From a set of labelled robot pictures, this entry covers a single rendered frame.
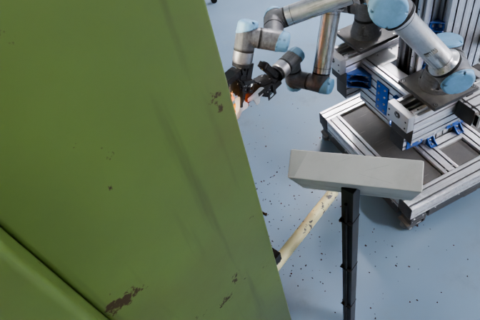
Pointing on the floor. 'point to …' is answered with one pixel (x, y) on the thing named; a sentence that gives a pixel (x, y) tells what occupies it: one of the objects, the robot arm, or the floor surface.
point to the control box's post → (353, 196)
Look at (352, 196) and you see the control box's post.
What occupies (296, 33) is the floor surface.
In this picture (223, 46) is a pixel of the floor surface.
